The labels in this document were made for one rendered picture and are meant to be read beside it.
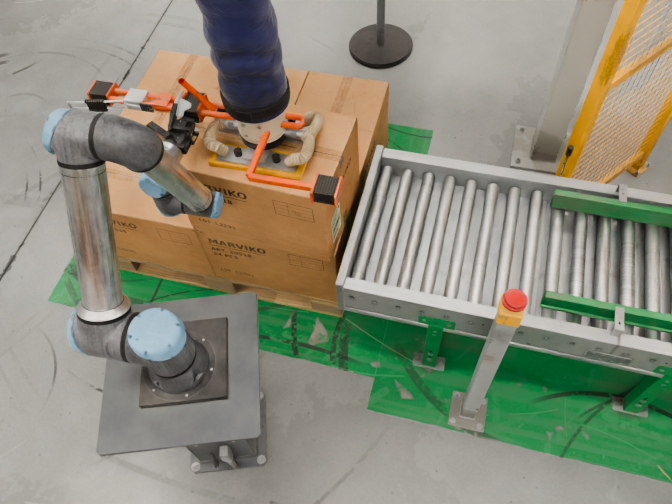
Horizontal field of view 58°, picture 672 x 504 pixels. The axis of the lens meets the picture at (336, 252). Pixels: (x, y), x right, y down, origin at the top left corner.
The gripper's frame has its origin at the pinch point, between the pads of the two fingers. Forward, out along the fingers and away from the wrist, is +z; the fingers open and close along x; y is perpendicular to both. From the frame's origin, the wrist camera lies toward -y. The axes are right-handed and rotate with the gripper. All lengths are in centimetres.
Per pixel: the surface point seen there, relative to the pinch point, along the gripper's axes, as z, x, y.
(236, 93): -10.3, 20.1, 26.3
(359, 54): 156, -104, 24
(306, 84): 72, -53, 18
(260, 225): -19, -38, 27
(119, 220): -17, -58, -41
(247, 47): -9, 37, 33
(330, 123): 13, -13, 48
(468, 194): 22, -52, 102
